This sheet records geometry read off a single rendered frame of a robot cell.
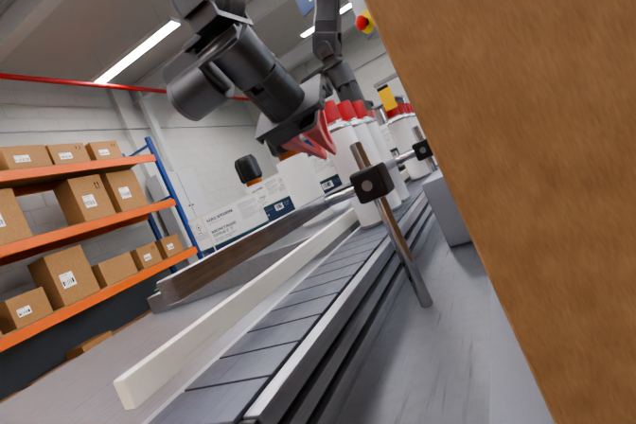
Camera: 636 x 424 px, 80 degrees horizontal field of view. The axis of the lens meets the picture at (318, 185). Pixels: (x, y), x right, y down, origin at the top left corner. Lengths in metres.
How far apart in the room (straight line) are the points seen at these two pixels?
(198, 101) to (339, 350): 0.31
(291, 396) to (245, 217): 0.76
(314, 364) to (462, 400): 0.09
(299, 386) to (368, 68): 8.64
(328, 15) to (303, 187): 0.41
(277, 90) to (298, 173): 0.54
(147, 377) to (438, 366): 0.19
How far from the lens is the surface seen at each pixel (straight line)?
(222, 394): 0.27
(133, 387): 0.29
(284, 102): 0.46
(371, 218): 0.57
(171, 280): 0.21
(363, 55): 8.88
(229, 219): 0.97
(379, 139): 0.70
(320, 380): 0.28
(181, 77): 0.48
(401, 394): 0.28
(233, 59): 0.44
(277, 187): 1.28
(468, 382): 0.27
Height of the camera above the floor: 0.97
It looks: level
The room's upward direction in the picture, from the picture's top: 24 degrees counter-clockwise
